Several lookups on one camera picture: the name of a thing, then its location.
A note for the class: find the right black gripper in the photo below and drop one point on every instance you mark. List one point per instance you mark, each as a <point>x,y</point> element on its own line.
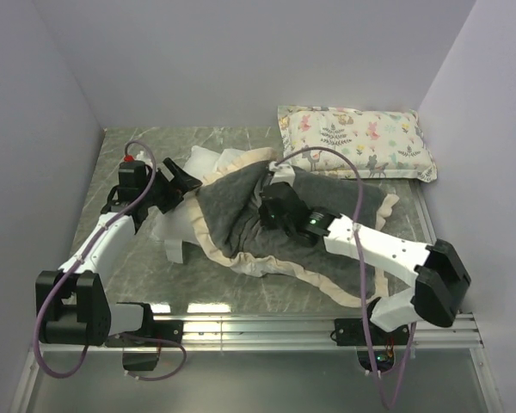
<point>266,218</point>

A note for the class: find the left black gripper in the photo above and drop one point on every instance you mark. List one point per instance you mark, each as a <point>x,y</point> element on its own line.
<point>181,184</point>

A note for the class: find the white pillow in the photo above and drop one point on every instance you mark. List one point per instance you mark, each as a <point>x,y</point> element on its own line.
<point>173,229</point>

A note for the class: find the grey pillowcase with cream ruffle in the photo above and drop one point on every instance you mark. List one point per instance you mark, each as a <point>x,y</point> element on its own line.
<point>224,213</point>

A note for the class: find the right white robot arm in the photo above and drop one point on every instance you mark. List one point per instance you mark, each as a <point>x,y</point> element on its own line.
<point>434,273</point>

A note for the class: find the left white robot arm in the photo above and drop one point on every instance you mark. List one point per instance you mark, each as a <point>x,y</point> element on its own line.
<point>72,307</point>

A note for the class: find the animal print pillow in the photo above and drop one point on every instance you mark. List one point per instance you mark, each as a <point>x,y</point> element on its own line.
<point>380,144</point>

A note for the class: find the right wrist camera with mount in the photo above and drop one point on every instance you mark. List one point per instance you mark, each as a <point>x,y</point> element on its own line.
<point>282,172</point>

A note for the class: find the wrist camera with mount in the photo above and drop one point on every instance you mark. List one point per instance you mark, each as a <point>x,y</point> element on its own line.
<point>141,156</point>
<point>282,172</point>

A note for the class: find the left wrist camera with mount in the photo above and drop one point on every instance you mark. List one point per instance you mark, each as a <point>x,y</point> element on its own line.
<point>141,156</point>

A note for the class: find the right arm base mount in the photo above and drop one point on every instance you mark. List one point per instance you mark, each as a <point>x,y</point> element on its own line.
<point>349,332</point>

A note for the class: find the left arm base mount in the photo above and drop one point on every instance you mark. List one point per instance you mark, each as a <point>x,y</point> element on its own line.
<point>155,340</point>

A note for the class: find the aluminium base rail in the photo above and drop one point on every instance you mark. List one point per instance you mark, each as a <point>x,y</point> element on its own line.
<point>248,345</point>

